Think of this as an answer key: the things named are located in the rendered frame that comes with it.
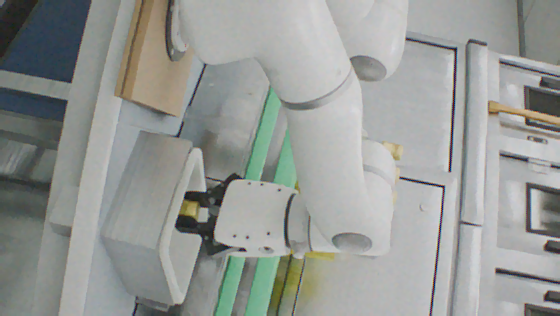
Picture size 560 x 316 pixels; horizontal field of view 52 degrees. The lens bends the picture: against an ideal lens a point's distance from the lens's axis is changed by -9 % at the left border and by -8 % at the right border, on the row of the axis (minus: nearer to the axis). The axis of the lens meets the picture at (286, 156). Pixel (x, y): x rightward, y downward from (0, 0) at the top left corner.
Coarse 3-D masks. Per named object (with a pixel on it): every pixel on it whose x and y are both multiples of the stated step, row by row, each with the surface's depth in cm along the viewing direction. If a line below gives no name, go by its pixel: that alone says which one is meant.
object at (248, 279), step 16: (272, 256) 109; (240, 272) 107; (256, 272) 107; (272, 272) 107; (224, 288) 105; (240, 288) 105; (256, 288) 105; (224, 304) 103; (240, 304) 104; (256, 304) 104
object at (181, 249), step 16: (192, 160) 84; (192, 176) 92; (176, 192) 82; (176, 208) 80; (160, 240) 78; (176, 240) 100; (192, 240) 100; (160, 256) 78; (176, 256) 98; (192, 256) 99; (176, 272) 97; (176, 288) 88
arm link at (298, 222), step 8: (296, 200) 81; (296, 208) 80; (304, 208) 80; (288, 216) 80; (296, 216) 79; (304, 216) 79; (288, 224) 80; (296, 224) 79; (304, 224) 79; (288, 232) 80; (296, 232) 79; (304, 232) 79; (296, 240) 80; (304, 240) 79; (296, 248) 80; (304, 248) 80; (296, 256) 80
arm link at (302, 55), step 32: (192, 0) 59; (224, 0) 57; (256, 0) 56; (288, 0) 55; (320, 0) 57; (192, 32) 59; (224, 32) 58; (256, 32) 57; (288, 32) 56; (320, 32) 58; (288, 64) 59; (320, 64) 59; (288, 96) 62; (320, 96) 61
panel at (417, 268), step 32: (416, 192) 137; (448, 192) 137; (416, 224) 132; (448, 224) 132; (352, 256) 128; (384, 256) 128; (416, 256) 128; (448, 256) 128; (288, 288) 122; (320, 288) 123; (352, 288) 124; (384, 288) 124; (416, 288) 124; (448, 288) 124
